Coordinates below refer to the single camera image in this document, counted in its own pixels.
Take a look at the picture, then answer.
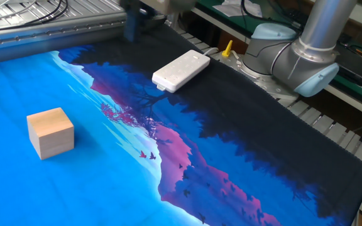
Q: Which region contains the silver Schunk gripper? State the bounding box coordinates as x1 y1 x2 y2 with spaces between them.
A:
121 0 198 44

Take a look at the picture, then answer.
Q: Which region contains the large wooden cube block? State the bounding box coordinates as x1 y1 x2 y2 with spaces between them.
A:
26 107 75 161

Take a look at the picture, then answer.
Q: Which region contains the white power strip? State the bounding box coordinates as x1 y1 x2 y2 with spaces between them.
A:
151 49 211 94

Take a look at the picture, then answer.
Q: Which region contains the small yellow plastic clip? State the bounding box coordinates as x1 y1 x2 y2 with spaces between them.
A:
221 40 234 58

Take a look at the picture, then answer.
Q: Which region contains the white paper sheet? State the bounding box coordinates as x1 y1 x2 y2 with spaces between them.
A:
212 0 263 19

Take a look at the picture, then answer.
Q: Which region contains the landscape print cloth mat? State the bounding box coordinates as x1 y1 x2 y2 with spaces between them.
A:
0 24 362 226

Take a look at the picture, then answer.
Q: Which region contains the green-topped workbench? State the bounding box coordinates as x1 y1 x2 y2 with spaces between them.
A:
192 0 362 121

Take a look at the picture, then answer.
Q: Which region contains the white power strip cable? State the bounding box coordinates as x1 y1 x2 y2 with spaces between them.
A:
202 46 220 57

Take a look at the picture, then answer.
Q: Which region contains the aluminium frame rail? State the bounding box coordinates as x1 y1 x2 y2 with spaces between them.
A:
0 11 182 67

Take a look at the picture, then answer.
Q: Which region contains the black cable bundle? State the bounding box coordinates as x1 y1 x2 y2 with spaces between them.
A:
0 0 70 34

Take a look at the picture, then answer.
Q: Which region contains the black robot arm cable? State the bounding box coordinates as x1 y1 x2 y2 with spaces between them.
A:
239 0 302 60

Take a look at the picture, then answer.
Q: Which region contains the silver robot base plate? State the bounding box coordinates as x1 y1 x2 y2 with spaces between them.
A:
211 49 299 102

